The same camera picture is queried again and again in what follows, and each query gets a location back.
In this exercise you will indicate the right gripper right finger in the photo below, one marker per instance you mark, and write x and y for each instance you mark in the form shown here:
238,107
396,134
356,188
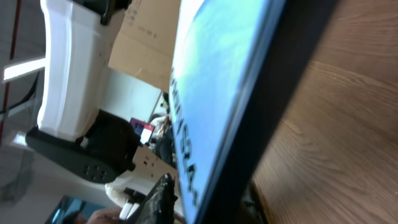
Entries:
250,200

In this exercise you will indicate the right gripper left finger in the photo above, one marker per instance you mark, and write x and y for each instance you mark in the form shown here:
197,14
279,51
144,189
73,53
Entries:
158,206

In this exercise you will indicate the teal Galaxy smartphone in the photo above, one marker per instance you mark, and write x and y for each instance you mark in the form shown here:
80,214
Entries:
235,68

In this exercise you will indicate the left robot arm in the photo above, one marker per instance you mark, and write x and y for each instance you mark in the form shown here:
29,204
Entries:
72,130

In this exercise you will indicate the laptop with red screen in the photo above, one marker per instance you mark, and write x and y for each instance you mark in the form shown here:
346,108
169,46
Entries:
142,129

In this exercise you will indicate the person in background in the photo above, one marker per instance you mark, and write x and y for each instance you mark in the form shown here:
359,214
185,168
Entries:
163,136

